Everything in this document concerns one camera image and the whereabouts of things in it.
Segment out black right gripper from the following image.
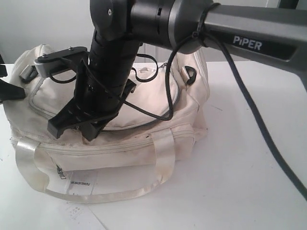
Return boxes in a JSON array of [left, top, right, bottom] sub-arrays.
[[47, 59, 136, 141]]

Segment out cream fabric duffel bag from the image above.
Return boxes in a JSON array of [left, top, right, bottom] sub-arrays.
[[3, 44, 210, 204]]

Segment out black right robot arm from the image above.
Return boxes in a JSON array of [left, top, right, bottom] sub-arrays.
[[47, 0, 307, 140]]

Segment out white paper hang tag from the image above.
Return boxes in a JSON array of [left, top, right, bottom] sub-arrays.
[[49, 170, 99, 195]]

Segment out small white price tag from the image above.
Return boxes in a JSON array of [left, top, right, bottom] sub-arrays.
[[60, 203, 91, 228]]

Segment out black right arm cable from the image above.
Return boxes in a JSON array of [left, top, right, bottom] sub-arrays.
[[49, 2, 307, 202]]

